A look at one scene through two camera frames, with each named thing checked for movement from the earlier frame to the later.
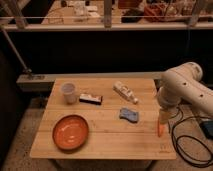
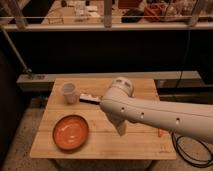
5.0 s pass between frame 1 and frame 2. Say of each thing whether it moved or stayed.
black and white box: stayed
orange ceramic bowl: stayed
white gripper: moved
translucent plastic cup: stayed
